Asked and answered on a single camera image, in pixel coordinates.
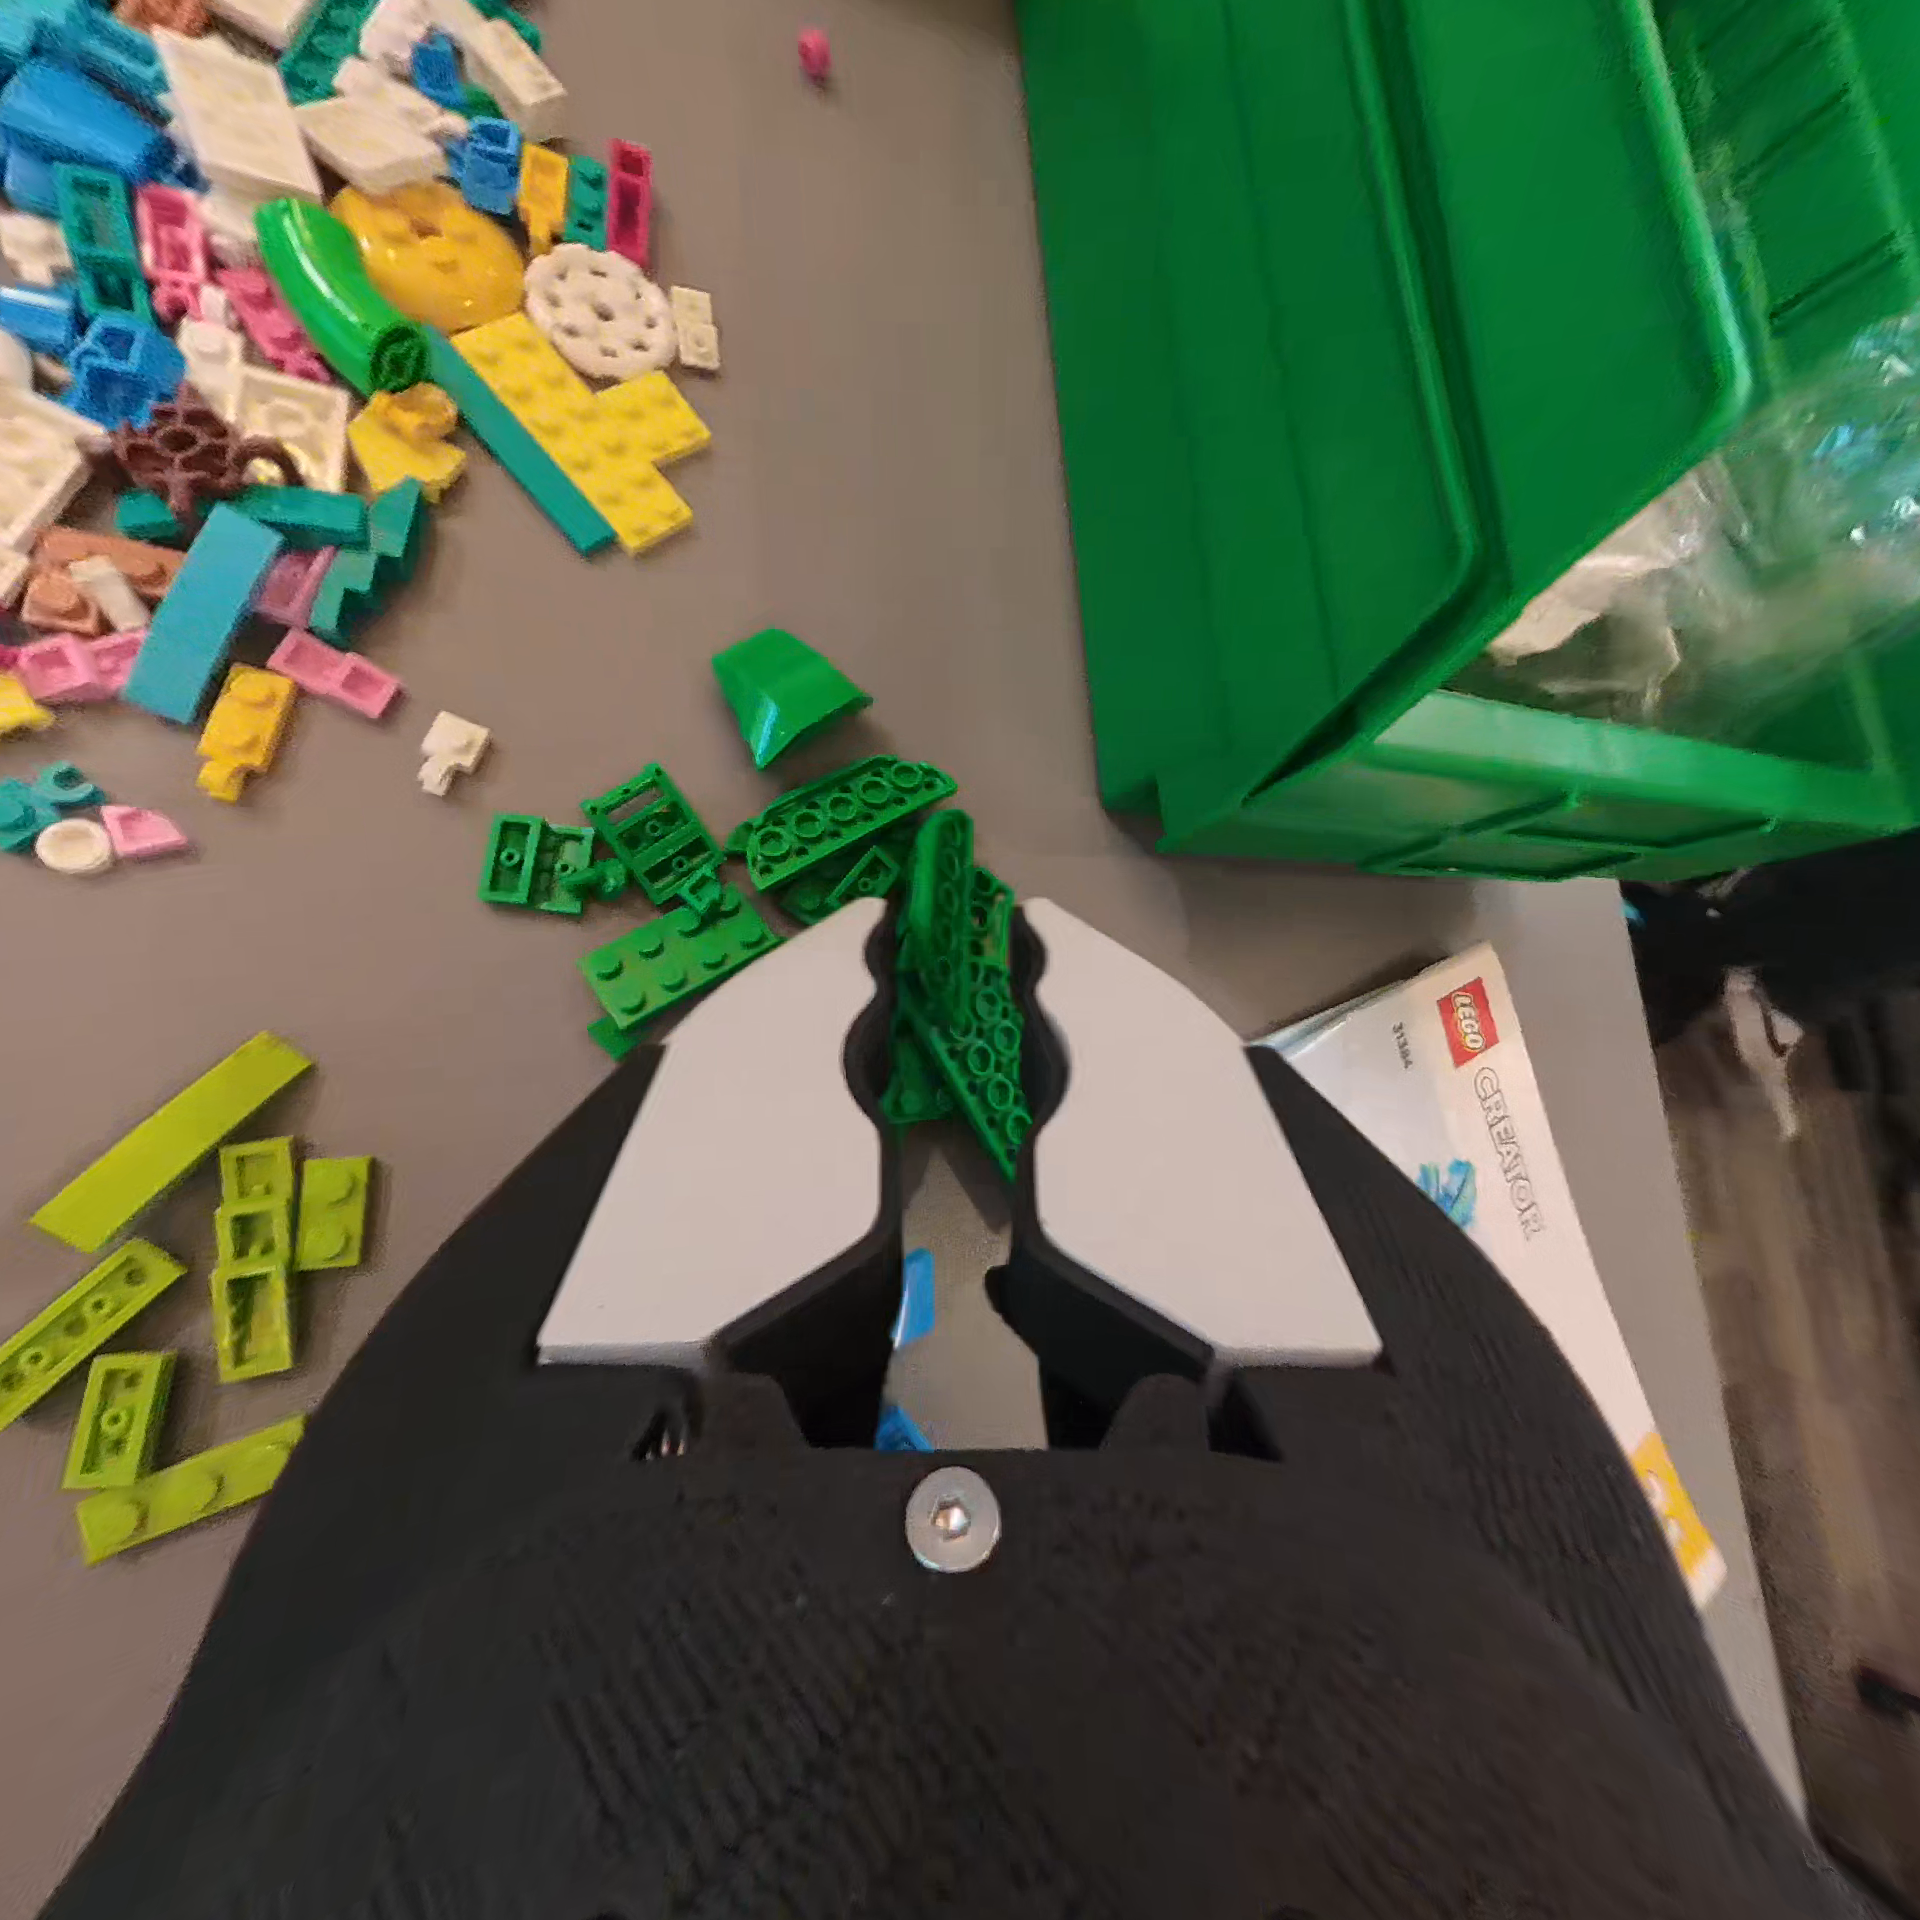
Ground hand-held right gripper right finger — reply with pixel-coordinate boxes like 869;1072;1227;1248
1013;895;1380;1372

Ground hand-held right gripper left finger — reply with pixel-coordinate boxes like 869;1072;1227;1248
534;895;900;1375

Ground group of green lego pieces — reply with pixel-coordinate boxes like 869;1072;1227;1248
480;625;964;1057

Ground green wedge lego plate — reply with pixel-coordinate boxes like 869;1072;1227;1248
877;805;1040;1189

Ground blue lego piece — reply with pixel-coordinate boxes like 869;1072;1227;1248
877;1251;941;1452

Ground group of lime lego plates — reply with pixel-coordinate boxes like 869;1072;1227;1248
0;1030;374;1570

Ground pile of mixed lego pieces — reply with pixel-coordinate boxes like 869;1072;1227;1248
0;0;719;864

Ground white instruction booklet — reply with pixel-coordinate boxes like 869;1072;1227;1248
1250;940;1726;1612

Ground stack of green storage bins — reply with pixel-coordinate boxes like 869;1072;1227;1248
1013;0;1920;886

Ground clear plastic bags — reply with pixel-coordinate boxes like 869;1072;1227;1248
1475;312;1920;750

